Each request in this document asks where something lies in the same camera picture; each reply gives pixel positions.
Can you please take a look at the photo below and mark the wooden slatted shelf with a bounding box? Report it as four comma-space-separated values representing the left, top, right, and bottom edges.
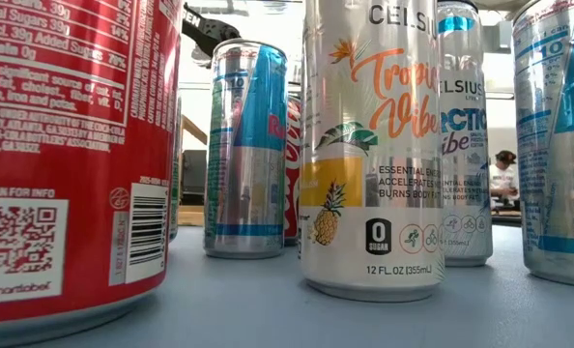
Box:
178, 114, 209, 227

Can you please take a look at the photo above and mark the dark background desk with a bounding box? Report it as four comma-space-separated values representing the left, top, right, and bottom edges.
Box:
490, 206, 524, 227

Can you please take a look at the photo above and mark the red Coca-Cola can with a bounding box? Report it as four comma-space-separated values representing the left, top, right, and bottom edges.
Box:
284, 94, 303, 247
0, 0, 185, 348

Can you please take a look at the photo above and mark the white Celsius Tropical Vibe can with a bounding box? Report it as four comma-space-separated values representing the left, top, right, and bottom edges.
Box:
297, 0, 446, 304

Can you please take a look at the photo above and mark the silver blue Red Bull can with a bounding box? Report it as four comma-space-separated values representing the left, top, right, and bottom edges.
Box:
511, 0, 574, 290
203, 39, 289, 260

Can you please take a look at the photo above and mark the white Celsius Arctic Vibe can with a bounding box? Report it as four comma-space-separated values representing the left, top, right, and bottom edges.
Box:
436, 0, 494, 268

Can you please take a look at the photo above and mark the person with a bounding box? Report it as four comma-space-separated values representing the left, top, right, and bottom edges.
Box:
488, 149, 521, 210

